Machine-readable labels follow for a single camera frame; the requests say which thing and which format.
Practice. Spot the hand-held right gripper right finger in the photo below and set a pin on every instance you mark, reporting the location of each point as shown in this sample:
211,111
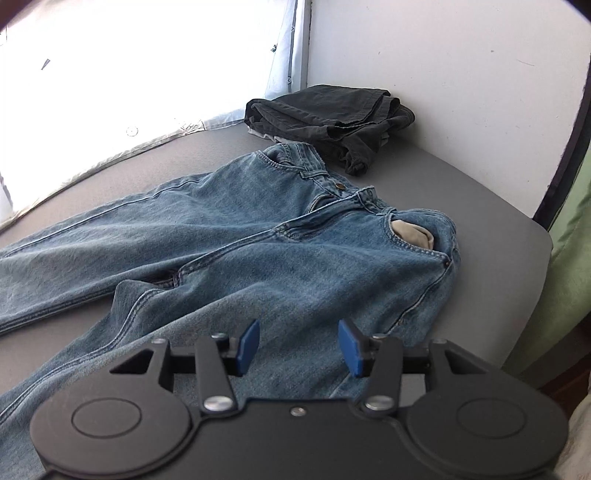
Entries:
350,348

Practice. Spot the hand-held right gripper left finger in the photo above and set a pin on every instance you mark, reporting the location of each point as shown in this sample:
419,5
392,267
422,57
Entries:
248,347

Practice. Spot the blue denim jeans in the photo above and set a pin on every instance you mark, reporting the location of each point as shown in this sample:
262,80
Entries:
231,230

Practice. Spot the light grey cloth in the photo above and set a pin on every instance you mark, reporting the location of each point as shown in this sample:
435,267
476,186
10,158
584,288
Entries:
265,134

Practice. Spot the green cloth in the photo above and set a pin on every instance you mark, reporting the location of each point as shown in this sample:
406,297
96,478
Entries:
572,277

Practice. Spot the dark grey folded pants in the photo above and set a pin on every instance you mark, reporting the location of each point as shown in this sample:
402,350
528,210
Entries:
323,115

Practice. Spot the beige cloth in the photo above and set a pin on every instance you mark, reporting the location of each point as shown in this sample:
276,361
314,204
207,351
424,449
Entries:
581,443

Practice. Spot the black border strip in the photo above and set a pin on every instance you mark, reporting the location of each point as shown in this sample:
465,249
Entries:
561,152

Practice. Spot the white printed sheet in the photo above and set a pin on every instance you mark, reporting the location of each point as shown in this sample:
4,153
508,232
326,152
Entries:
115,83

